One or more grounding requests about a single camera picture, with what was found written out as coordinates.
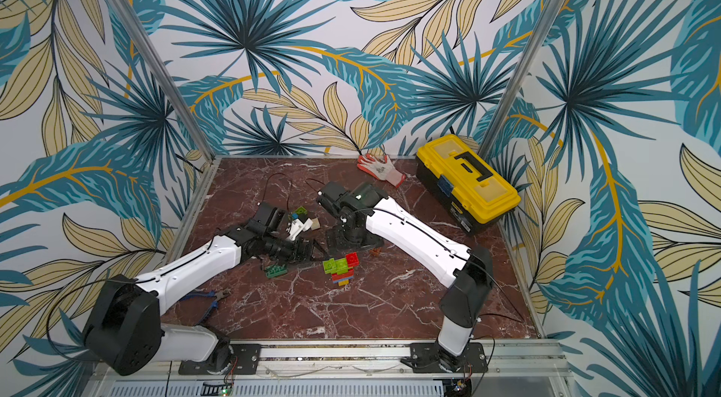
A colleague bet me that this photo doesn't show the right aluminium post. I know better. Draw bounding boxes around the right aluminium post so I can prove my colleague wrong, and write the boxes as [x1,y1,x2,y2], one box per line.
[478,0,564,160]

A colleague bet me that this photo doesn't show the dark green long brick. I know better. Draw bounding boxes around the dark green long brick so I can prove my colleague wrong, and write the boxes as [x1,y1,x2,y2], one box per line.
[265,265,288,280]

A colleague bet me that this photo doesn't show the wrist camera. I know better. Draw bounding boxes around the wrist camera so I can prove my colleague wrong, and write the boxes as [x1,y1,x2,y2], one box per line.
[245,202,314,242]
[317,181,348,218]

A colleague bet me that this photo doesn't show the blue handled pliers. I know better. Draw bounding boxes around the blue handled pliers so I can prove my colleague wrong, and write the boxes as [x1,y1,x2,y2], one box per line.
[181,290,231,325]

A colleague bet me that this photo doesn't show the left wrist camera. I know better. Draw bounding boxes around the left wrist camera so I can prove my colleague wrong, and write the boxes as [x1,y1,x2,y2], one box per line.
[245,202,314,242]

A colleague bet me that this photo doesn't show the left aluminium post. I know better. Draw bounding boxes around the left aluminium post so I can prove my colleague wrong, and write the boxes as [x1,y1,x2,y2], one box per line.
[107,0,215,162]

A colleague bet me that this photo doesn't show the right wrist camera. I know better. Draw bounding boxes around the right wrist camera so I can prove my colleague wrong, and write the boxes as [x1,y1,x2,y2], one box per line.
[317,181,348,218]

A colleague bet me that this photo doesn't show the red white work glove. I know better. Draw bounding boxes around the red white work glove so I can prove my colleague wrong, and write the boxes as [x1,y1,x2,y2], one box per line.
[357,154,407,188]

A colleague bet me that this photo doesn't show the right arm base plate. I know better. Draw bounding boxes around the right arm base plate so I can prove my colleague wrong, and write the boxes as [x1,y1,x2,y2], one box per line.
[400,342,488,374]

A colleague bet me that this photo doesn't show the aluminium front rail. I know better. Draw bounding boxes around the aluminium front rail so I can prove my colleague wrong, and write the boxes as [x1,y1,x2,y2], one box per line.
[89,339,576,397]

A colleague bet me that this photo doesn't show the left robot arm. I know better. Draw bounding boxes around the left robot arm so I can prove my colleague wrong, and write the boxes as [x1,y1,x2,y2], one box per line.
[82,227,315,376]

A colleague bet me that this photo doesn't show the aluminium post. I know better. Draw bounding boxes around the aluminium post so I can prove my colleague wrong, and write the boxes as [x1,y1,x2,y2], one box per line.
[107,0,215,162]
[478,0,564,160]

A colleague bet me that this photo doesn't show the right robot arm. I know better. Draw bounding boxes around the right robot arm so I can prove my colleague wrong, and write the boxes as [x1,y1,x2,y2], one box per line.
[317,182,495,361]

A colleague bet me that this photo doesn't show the small red brick front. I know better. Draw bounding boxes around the small red brick front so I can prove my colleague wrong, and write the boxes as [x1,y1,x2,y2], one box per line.
[345,252,360,269]

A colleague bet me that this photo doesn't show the light green square brick front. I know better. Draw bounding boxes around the light green square brick front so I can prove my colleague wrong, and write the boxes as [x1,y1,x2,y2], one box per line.
[322,258,337,274]

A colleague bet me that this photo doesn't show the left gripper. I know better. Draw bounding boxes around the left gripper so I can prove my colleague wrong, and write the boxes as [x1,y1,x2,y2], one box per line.
[263,232,329,270]

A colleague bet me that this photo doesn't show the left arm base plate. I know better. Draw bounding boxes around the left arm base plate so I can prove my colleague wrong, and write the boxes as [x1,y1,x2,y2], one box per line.
[178,343,261,377]

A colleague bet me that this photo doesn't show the yellow black toolbox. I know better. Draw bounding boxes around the yellow black toolbox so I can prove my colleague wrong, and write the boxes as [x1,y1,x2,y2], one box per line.
[416,134,521,235]

